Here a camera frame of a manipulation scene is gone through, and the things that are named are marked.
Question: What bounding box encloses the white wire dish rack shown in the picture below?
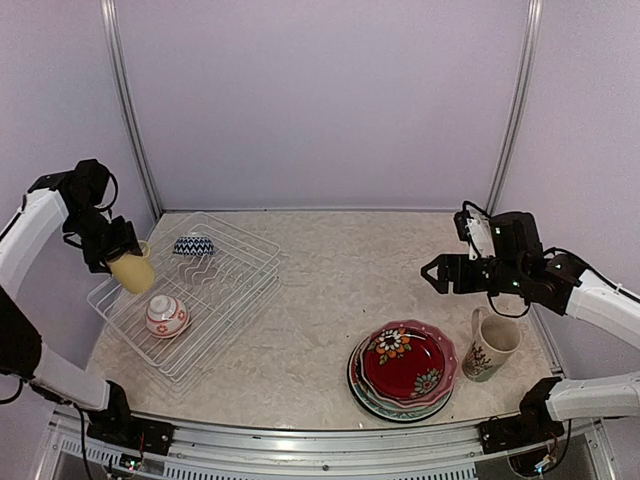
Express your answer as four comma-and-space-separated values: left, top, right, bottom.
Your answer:
87, 212, 281, 383

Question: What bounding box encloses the red teal patterned plate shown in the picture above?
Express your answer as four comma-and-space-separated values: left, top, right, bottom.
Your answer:
347, 360, 452, 423

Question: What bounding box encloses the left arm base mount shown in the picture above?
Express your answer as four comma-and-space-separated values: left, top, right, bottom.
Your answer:
86, 381, 175, 456

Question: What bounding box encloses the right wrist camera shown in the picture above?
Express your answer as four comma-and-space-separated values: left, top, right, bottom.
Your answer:
453, 200, 495, 260

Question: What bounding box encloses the left aluminium frame post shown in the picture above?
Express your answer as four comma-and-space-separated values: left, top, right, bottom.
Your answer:
99, 0, 164, 221

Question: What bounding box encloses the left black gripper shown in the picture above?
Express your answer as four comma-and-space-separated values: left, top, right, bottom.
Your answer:
64, 202, 140, 272

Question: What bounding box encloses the front aluminium rail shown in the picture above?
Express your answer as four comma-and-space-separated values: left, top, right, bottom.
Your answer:
33, 407, 620, 479

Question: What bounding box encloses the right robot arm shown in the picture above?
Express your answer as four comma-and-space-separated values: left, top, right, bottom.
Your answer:
421, 202, 639, 444

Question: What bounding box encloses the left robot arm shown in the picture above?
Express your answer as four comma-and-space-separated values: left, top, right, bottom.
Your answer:
1, 159, 142, 445

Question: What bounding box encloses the floral green mug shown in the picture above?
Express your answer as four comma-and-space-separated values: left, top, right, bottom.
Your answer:
462, 306, 522, 382

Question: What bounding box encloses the aluminium frame post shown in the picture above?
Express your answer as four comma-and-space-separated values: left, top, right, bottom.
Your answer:
486, 0, 544, 214
99, 0, 164, 221

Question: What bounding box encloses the black rimmed plate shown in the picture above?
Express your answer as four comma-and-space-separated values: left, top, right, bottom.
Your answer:
346, 350, 452, 424

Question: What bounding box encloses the yellow ceramic mug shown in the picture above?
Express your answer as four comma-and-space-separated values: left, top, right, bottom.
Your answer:
107, 240, 155, 295

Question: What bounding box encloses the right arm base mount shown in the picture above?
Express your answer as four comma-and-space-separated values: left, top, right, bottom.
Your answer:
477, 377, 565, 454

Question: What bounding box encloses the light green flower plate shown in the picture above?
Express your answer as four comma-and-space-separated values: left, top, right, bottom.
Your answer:
347, 369, 451, 411

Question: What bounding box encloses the right aluminium frame post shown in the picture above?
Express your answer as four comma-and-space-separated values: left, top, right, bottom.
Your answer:
486, 0, 544, 214

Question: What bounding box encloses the blue white patterned bowl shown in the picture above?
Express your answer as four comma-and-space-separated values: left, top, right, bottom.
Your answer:
172, 235, 215, 257

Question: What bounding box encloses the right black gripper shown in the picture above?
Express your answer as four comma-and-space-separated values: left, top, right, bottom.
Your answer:
422, 252, 527, 295

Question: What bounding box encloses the white red patterned cup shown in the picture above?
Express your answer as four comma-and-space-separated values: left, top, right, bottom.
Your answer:
145, 295, 190, 339

